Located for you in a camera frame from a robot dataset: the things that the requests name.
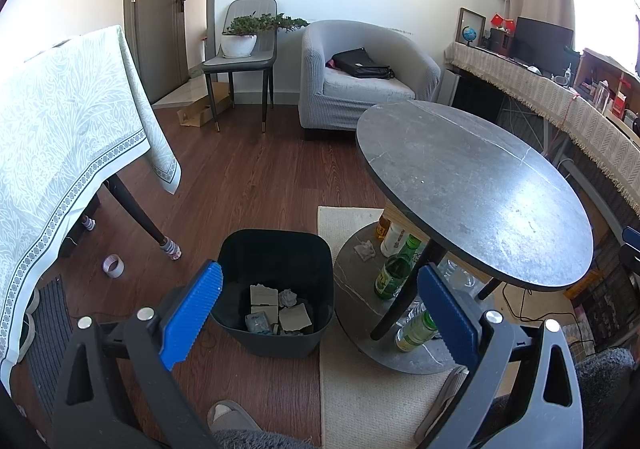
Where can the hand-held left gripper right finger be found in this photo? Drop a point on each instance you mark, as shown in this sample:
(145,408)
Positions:
(447,314)

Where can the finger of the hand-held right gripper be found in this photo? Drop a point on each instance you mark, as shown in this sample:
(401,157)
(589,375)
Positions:
(632,238)

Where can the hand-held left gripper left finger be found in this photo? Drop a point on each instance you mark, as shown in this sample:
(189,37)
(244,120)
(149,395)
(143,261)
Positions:
(192,314)

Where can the plastic wrapper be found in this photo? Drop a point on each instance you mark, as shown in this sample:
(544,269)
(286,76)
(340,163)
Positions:
(257,324)

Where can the white cardboard box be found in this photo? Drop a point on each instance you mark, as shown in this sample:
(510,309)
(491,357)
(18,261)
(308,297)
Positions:
(263,299)

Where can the dark trash bin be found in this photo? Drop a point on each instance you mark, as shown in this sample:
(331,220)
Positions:
(270,254)

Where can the white box with dark label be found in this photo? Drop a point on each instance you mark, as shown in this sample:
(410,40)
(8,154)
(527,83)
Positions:
(295,319)

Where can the clear bottle green label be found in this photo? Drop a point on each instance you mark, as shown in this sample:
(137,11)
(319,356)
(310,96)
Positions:
(415,333)

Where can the green glass bottle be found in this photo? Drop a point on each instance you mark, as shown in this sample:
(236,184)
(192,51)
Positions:
(392,279)
(412,244)

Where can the striped table leg sock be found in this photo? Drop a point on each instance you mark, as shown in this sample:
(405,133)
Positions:
(170,250)
(89,224)

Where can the white bottle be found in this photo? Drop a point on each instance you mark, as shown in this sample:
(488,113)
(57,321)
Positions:
(392,241)

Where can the tape roll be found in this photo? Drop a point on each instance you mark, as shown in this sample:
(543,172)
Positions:
(106,266)

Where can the crumpled tissue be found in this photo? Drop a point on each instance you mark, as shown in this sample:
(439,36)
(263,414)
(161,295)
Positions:
(365,250)

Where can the amber bottle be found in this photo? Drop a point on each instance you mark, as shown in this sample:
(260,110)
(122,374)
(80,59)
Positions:
(384,228)

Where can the person's legs in striped socks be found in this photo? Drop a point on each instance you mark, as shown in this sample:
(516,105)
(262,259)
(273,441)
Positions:
(135,209)

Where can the round grey marble table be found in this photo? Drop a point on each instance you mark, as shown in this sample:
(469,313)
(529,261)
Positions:
(475,179)

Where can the beige lace table runner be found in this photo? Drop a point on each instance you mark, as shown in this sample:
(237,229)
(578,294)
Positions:
(575,109)

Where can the grey striped floor mat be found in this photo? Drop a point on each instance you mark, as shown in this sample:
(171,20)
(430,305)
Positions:
(50,329)

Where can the dark shoe white sole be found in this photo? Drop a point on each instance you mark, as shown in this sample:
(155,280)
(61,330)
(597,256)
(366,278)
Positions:
(29,336)
(34,301)

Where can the wooden desk organizer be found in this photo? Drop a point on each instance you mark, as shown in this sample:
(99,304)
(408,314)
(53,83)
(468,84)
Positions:
(605,69)

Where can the flat cardboard box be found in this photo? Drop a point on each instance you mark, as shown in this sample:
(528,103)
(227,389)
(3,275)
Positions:
(197,116)

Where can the black monitor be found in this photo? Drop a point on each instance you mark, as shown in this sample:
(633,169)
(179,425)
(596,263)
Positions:
(542,44)

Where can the white flat panel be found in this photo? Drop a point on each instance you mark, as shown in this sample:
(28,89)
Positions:
(451,86)

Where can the brown box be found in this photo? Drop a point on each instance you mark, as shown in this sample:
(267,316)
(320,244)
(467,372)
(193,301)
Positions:
(500,41)

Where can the red box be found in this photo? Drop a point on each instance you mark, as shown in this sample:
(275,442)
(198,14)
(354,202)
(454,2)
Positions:
(502,22)

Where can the small globe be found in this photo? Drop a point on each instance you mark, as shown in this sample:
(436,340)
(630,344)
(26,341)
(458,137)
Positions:
(470,35)

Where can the black bag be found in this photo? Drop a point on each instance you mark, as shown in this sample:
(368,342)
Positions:
(360,63)

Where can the potted plant white pot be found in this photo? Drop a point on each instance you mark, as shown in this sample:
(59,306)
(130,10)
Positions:
(239,46)

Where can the pink cloth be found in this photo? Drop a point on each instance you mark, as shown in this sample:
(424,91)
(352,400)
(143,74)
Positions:
(330,64)

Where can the grey armchair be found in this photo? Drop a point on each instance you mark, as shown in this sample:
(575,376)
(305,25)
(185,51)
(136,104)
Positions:
(320,59)

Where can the grey door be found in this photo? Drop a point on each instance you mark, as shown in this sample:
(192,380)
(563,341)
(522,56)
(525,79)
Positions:
(155,29)

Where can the grey dining chair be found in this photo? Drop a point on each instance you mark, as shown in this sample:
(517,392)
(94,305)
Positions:
(250,8)

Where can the picture frame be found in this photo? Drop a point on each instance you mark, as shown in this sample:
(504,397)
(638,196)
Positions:
(462,16)

